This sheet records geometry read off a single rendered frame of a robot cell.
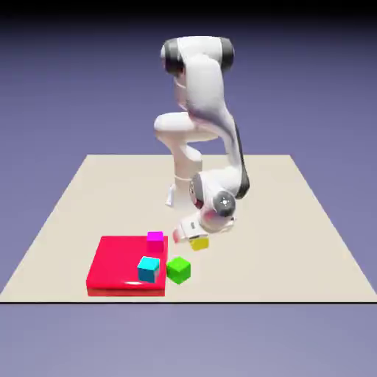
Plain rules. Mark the small magenta cube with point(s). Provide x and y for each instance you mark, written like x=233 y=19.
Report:
x=155 y=241

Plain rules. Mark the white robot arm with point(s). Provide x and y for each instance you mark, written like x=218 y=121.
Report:
x=206 y=88

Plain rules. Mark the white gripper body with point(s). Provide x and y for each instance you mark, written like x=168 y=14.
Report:
x=188 y=228

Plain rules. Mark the large red box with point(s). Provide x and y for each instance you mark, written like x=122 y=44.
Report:
x=117 y=265

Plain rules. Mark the small green cube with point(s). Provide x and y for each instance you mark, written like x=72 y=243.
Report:
x=178 y=269

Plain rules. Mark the small cyan cube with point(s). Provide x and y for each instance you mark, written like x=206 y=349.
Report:
x=148 y=268

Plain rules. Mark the small yellow cube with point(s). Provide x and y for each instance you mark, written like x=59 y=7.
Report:
x=200 y=244

